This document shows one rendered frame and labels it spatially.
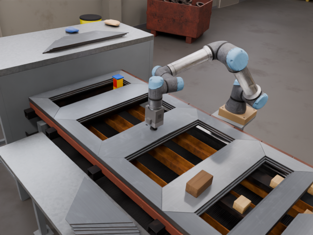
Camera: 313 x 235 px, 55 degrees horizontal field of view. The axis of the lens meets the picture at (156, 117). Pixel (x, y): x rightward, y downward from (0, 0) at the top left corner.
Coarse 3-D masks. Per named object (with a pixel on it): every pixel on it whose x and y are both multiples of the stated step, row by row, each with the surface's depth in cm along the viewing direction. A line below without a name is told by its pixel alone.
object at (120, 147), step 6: (108, 138) 160; (114, 138) 160; (108, 144) 156; (114, 144) 156; (120, 144) 156; (126, 144) 156; (120, 150) 152; (126, 150) 152; (132, 150) 152; (126, 156) 148
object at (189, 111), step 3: (180, 108) 191; (183, 108) 191; (186, 108) 192; (189, 108) 192; (186, 111) 188; (189, 111) 188; (192, 111) 189; (195, 111) 189; (192, 114) 186; (195, 114) 186
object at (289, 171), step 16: (112, 80) 225; (64, 96) 201; (144, 96) 206; (96, 112) 183; (64, 128) 167; (208, 128) 176; (80, 144) 158; (160, 144) 162; (128, 160) 148; (272, 160) 152; (240, 176) 141; (288, 176) 143; (224, 192) 133; (272, 192) 134; (304, 192) 135; (208, 208) 126; (176, 224) 116
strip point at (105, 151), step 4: (104, 144) 156; (100, 148) 152; (104, 148) 153; (108, 148) 153; (100, 152) 150; (104, 152) 150; (108, 152) 150; (112, 152) 150; (116, 152) 150; (100, 156) 147; (104, 156) 147; (108, 156) 147; (112, 156) 148; (116, 156) 148; (120, 156) 148
